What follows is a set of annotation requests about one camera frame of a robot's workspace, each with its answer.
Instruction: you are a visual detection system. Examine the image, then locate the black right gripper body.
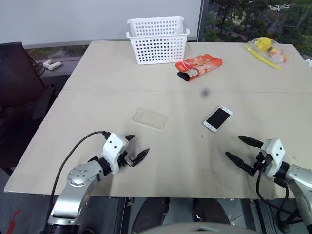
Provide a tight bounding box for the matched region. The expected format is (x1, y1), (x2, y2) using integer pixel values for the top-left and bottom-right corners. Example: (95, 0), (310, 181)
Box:
(250, 146), (273, 177)

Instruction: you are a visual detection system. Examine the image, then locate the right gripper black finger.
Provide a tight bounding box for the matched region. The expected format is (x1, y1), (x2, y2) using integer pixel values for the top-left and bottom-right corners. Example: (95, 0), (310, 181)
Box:
(225, 152), (255, 175)
(238, 135), (265, 149)

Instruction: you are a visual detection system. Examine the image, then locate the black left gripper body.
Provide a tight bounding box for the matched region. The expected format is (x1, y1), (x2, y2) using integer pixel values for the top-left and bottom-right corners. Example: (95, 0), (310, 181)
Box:
(118, 151), (134, 172)

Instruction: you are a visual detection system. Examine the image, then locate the clear transparent phone case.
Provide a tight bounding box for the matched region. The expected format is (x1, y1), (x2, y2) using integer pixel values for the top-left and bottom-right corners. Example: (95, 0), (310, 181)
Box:
(133, 107), (169, 131)

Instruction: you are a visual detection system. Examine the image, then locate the white smartphone with black screen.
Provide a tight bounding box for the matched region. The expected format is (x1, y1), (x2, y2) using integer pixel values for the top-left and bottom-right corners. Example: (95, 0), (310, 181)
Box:
(203, 105), (234, 133)

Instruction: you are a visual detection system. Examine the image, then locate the dark rounded shape under table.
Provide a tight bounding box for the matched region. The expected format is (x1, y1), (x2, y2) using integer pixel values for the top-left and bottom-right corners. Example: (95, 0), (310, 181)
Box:
(192, 198), (232, 225)
(134, 197), (171, 234)

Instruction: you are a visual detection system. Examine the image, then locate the clear plastic zip bag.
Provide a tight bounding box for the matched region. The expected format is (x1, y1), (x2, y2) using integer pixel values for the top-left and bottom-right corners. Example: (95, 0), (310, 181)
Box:
(244, 36), (291, 71)

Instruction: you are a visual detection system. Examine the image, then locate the white perforated plastic basket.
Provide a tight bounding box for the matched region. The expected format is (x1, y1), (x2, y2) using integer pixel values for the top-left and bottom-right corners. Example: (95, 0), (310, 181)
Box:
(125, 28), (191, 65)

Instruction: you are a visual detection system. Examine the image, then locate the orange snack bag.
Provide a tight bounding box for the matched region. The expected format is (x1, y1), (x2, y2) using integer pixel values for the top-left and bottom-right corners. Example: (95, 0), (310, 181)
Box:
(175, 53), (223, 82)

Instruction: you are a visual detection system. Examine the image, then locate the yellow toy fruit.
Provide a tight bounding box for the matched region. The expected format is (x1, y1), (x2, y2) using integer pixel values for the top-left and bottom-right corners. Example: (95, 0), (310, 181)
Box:
(254, 36), (273, 52)

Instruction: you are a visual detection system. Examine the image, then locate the white power strip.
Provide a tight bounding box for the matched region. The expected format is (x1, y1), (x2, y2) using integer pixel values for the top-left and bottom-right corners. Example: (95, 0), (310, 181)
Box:
(43, 60), (63, 71)

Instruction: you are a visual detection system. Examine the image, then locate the white roller blind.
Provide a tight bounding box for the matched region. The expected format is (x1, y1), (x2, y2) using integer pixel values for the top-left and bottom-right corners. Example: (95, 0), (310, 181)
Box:
(0, 0), (205, 47)

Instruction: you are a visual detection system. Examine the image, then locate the black office chair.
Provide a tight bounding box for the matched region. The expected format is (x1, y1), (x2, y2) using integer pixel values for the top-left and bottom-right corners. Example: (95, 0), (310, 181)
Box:
(0, 41), (56, 120)

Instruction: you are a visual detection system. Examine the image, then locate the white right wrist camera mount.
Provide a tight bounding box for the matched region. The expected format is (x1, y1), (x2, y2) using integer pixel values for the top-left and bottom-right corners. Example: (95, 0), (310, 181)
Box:
(262, 138), (286, 180)

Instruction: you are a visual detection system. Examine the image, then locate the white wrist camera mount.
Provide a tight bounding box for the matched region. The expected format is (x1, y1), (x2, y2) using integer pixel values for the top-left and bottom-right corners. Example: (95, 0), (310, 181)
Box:
(101, 133), (130, 175)
(262, 138), (286, 180)

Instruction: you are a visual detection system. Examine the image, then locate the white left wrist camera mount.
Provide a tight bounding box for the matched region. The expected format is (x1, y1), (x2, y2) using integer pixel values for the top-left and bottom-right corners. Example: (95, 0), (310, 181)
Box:
(101, 133), (130, 175)

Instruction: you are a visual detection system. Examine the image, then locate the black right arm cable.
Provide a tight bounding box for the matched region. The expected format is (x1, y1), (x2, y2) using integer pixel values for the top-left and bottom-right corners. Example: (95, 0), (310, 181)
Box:
(255, 168), (304, 232)

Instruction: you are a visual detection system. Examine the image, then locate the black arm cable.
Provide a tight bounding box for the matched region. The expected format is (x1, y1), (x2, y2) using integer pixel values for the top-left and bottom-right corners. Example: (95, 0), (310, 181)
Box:
(50, 131), (110, 216)
(255, 168), (304, 232)

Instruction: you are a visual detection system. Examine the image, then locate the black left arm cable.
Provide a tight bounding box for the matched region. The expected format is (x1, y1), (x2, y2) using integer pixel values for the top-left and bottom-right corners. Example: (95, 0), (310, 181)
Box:
(50, 131), (110, 216)

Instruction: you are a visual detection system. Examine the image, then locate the grey window frame post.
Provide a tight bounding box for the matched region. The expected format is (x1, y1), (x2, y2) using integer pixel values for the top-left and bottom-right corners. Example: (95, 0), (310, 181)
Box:
(196, 0), (211, 42)

